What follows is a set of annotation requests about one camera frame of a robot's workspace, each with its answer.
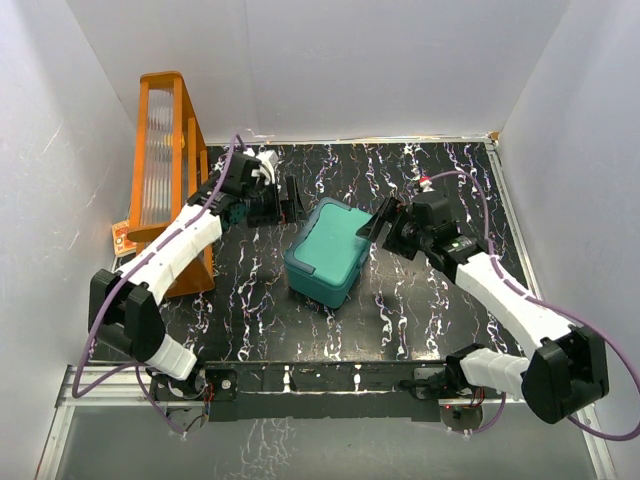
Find teal medicine box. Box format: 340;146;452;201
284;197;372;309

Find orange wooden rack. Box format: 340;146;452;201
126;70;216;299

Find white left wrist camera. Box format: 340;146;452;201
244;147;279;185

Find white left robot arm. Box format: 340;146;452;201
88;150;307;399

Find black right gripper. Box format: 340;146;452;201
358;197;432;260

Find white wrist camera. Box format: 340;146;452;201
244;147;279;185
416;176;433;193

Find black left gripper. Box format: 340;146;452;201
242;177;308;228

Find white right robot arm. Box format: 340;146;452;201
357;192;609;424

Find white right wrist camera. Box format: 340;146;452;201
416;176;433;193

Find orange card box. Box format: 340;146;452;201
112;220;136;258

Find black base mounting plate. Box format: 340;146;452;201
149;360;506;424

